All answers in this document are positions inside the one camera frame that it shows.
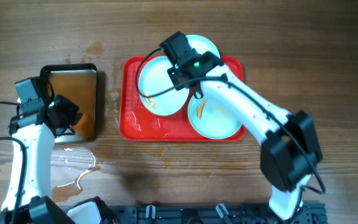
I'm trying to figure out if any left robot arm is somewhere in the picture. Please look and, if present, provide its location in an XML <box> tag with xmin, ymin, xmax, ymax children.
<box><xmin>0</xmin><ymin>77</ymin><xmax>119</xmax><ymax>223</ymax></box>

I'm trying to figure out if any white plate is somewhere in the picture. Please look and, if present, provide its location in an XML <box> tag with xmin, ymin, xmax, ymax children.
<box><xmin>138</xmin><ymin>56</ymin><xmax>190</xmax><ymax>116</ymax></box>
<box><xmin>186</xmin><ymin>34</ymin><xmax>221</xmax><ymax>58</ymax></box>
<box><xmin>187</xmin><ymin>96</ymin><xmax>242</xmax><ymax>140</ymax></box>

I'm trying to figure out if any green orange sponge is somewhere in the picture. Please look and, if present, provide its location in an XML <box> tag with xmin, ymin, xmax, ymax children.
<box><xmin>72</xmin><ymin>113</ymin><xmax>89</xmax><ymax>131</ymax></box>

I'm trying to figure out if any black water-filled pan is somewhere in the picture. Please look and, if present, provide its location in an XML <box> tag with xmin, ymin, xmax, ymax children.
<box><xmin>40</xmin><ymin>63</ymin><xmax>98</xmax><ymax>144</ymax></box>

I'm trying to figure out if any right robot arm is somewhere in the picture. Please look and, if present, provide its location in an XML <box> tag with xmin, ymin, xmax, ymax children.
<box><xmin>160</xmin><ymin>31</ymin><xmax>326</xmax><ymax>223</ymax></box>

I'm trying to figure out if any red plastic tray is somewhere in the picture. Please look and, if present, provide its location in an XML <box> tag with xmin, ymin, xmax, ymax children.
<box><xmin>119</xmin><ymin>55</ymin><xmax>247</xmax><ymax>142</ymax></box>

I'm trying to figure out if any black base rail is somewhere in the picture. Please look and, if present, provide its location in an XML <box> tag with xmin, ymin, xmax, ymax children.
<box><xmin>104</xmin><ymin>202</ymin><xmax>328</xmax><ymax>224</ymax></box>

